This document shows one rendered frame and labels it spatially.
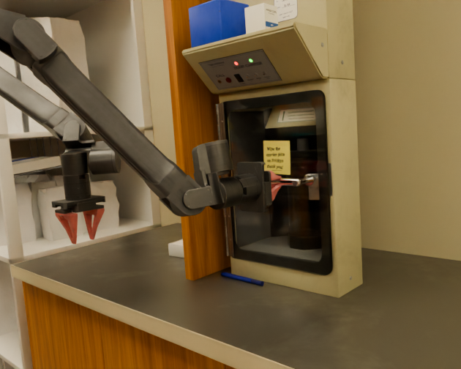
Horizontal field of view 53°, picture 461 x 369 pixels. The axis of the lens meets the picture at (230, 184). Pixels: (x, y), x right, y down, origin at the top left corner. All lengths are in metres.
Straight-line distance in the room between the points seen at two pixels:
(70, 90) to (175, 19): 0.45
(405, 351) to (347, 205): 0.35
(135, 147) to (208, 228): 0.47
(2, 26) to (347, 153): 0.70
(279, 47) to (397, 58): 0.52
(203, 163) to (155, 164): 0.09
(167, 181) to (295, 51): 0.36
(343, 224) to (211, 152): 0.35
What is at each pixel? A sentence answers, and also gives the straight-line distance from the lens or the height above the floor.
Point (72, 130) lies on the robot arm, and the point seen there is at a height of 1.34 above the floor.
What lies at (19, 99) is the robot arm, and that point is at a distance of 1.22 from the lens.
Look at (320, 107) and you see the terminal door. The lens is 0.99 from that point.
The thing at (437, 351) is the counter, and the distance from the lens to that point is 0.87.
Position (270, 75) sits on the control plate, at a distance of 1.03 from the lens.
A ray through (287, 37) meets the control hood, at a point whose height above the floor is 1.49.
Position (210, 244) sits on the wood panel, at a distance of 1.24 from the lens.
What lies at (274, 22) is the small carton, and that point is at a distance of 1.03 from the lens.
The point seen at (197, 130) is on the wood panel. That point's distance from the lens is 1.20.
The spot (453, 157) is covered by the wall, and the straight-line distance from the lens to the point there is 1.35.
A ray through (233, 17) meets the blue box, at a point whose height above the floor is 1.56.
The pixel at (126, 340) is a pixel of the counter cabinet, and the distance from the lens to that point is 1.20.
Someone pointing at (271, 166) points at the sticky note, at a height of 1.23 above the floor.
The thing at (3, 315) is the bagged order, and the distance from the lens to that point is 2.31.
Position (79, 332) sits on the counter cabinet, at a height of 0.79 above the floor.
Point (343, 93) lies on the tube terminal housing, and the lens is 1.04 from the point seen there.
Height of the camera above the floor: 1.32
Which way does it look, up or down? 7 degrees down
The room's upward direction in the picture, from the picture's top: 4 degrees counter-clockwise
